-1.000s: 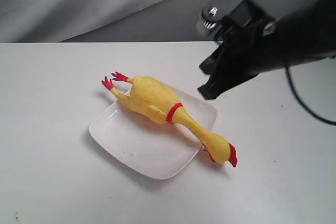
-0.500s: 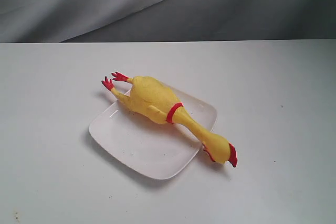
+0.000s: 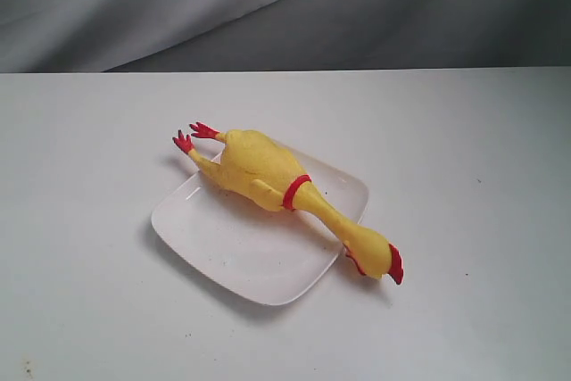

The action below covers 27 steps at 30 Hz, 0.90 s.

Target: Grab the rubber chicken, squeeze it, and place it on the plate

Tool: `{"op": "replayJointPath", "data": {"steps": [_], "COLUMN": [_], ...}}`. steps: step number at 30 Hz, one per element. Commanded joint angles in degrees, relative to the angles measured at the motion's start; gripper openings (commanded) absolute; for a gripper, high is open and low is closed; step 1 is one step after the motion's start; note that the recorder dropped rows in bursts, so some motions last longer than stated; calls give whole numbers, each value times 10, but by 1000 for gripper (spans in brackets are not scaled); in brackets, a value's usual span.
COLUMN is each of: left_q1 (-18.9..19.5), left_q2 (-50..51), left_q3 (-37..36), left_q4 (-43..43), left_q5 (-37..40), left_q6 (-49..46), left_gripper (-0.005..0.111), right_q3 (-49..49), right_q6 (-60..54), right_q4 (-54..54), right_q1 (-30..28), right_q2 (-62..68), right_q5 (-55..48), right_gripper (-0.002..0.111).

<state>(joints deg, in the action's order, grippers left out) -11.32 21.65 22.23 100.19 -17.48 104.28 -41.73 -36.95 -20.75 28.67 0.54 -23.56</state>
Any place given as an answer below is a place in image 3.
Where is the yellow rubber chicken toy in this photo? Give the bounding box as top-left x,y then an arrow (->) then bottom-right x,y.
172,122 -> 404,285

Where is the white square plate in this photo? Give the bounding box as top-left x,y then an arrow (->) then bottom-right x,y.
151,154 -> 343,306

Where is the grey backdrop cloth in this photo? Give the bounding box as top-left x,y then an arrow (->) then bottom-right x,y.
1,0 -> 570,73

